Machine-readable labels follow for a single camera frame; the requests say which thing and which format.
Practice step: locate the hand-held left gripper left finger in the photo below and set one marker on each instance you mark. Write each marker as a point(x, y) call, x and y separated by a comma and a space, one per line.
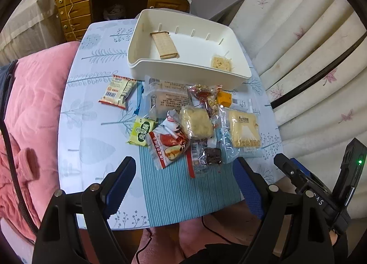
point(122, 186)

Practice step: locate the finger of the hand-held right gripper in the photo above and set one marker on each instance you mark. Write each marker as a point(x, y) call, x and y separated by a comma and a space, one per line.
point(306, 172)
point(292, 172)

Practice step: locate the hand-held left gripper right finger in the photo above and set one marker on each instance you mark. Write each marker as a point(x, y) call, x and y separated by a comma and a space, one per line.
point(252, 195)

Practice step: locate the dark brownie packet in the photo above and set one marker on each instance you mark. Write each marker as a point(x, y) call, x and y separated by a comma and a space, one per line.
point(212, 156)

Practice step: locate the green snack packet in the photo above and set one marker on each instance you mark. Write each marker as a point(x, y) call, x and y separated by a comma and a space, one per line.
point(140, 133)

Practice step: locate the yellow toast packet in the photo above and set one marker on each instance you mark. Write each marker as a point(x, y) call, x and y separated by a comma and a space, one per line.
point(245, 129)

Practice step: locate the red sausage print packet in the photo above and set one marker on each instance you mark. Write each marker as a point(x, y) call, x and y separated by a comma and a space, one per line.
point(169, 143)

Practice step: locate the yellow square pastry packet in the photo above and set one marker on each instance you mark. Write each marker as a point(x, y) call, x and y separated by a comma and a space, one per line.
point(197, 122)

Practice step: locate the clear nut date packet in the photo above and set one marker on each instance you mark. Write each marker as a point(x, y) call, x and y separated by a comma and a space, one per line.
point(200, 92)
point(212, 112)

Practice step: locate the red white striped snack packet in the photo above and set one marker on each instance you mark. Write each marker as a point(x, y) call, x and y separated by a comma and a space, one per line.
point(117, 92)

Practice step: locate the large clear cake packet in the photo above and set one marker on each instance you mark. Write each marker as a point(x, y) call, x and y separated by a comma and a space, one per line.
point(166, 97)

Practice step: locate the orange white snack packet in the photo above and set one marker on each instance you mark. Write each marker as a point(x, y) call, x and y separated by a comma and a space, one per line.
point(223, 98)

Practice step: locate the white plastic bin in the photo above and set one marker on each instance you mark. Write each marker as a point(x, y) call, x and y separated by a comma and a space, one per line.
point(183, 43)

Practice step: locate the blue tree print tablecloth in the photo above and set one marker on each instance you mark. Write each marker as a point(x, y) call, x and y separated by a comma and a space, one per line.
point(86, 152)

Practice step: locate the white floral curtain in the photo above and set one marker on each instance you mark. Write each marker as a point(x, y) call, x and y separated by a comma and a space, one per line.
point(301, 66)

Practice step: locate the pink blanket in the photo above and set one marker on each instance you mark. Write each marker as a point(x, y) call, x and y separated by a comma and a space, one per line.
point(37, 109)

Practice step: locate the small square cracker packet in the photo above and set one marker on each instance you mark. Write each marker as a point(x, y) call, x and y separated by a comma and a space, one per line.
point(220, 63)

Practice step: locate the brown cracker packet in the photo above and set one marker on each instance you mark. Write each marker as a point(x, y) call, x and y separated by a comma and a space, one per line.
point(165, 46)

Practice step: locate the dark blue clothing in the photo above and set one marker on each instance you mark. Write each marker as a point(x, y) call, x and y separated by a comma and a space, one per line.
point(7, 80)

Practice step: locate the dark bundle under desk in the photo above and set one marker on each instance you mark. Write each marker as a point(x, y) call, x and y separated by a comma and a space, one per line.
point(114, 12)

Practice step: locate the white lace furniture cover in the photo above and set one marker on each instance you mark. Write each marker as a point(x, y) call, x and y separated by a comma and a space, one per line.
point(25, 23)

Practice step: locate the black metal rail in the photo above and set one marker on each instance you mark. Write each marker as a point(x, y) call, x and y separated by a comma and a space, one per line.
point(279, 100)

